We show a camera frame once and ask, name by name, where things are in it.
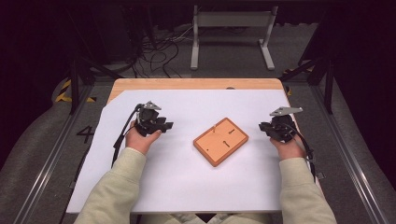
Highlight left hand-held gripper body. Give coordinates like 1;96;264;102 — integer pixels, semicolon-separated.
134;100;166;138

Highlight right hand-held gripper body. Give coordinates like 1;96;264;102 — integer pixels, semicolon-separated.
266;105;301;144

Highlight wooden photo frame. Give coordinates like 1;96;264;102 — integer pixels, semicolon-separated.
192;117;249;168

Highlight person's left hand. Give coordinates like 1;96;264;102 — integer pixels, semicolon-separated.
124;120;163;156

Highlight person's right hand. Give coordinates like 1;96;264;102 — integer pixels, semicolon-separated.
269;132;308;161

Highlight wooden table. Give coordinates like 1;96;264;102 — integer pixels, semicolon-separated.
106;77;294;105

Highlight black metal stand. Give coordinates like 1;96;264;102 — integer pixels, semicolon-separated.
279;55;336;116
68;55;123;116

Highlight white paper sheet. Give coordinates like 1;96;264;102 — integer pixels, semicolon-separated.
65;89;322;216

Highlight yellow black hazard tape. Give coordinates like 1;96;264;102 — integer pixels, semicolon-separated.
54;78;97;104

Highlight person's legs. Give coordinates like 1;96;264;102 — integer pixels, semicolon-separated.
148;212;273;224

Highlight white metal stand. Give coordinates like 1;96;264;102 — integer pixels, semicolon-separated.
190;5;279;71

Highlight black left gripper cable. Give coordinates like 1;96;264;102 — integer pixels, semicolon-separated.
110;104;145;169

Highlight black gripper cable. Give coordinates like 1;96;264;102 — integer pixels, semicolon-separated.
281;122;318;183
110;104;145;169

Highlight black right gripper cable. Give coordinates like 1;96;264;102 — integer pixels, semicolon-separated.
281;122;318;183

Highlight tangle of floor cables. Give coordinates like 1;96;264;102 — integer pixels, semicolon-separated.
124;24;194;79

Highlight aluminium floor rail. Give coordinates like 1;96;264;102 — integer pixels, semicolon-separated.
310;83;390;224
12;83;95;224

